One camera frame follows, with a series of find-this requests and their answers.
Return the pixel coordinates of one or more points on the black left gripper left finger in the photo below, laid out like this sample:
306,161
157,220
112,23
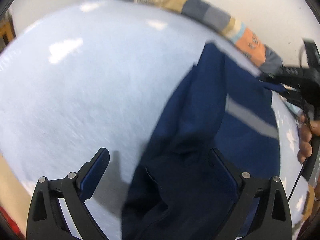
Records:
45,217

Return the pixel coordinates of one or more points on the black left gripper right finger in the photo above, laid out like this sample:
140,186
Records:
262,210

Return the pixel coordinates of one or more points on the navy work shirt red collar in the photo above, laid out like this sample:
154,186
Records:
177,192

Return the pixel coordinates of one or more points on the person's right hand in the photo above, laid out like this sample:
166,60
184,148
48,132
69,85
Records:
306,132

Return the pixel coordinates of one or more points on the striped cartoon-print quilt roll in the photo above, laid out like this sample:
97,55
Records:
234,30

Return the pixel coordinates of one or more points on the light blue bed sheet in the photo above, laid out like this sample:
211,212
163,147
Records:
99,74

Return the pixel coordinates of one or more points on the wooden furniture beside bed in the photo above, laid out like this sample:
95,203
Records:
7,32

